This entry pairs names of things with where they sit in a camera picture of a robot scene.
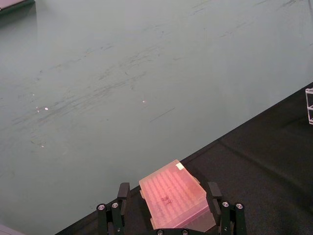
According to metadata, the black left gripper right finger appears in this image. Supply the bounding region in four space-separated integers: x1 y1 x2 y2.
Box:
206 182 247 235

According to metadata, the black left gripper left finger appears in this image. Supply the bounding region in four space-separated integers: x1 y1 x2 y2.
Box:
96 182 131 235

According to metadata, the black table cloth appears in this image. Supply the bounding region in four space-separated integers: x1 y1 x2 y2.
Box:
55 82 313 235

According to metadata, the pink translucent plastic box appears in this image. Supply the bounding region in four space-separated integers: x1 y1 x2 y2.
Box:
138 159 216 232

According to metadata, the grey flat object corner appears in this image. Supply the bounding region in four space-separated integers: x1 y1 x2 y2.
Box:
0 223 25 235

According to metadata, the clear plastic case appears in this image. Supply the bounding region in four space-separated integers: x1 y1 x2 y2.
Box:
305 87 313 126

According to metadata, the dark flat panel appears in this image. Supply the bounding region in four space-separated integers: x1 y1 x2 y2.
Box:
0 0 35 15

